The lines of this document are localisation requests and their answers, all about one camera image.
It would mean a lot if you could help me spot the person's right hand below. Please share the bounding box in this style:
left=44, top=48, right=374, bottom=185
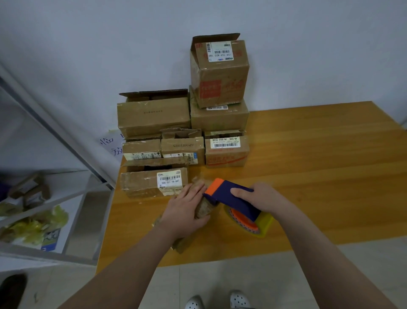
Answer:
left=230, top=183, right=290, bottom=220

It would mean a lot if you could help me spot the person's left hand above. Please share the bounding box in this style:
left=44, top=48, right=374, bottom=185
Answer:
left=156, top=180, right=211, bottom=239

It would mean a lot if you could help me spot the small brown cardboard box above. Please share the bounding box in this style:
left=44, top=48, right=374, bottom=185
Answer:
left=153, top=194, right=215, bottom=254

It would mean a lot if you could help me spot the blue orange tape dispenser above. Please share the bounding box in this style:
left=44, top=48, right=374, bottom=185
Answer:
left=203, top=177, right=276, bottom=236

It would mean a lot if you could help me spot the box barcode label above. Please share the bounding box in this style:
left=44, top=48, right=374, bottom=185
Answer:
left=121, top=167, right=189, bottom=198

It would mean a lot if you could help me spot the squat red-printed cardboard box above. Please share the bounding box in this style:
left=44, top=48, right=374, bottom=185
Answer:
left=205, top=130, right=251, bottom=168

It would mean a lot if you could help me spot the stack of cardboard boxes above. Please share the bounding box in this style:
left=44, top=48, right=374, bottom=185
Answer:
left=117, top=33, right=251, bottom=168

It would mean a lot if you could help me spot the person's left forearm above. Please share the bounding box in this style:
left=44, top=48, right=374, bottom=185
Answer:
left=57, top=226, right=182, bottom=309

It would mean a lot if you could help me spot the person's right forearm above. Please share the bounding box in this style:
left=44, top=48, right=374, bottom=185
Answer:
left=273, top=204, right=398, bottom=309

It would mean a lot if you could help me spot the wooden table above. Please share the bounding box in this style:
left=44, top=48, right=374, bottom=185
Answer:
left=95, top=101, right=407, bottom=275

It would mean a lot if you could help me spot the grey metal shelf rack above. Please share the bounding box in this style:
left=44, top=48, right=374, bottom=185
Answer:
left=0, top=64, right=117, bottom=267

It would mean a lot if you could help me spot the yellow plastic bag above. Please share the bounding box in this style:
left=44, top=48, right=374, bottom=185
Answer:
left=0, top=205, right=70, bottom=246

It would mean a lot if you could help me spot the small open carton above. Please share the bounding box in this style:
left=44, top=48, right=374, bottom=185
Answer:
left=9, top=172, right=52, bottom=201

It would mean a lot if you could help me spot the white paper wall sign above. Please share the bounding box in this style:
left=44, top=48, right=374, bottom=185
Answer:
left=98, top=129, right=126, bottom=157

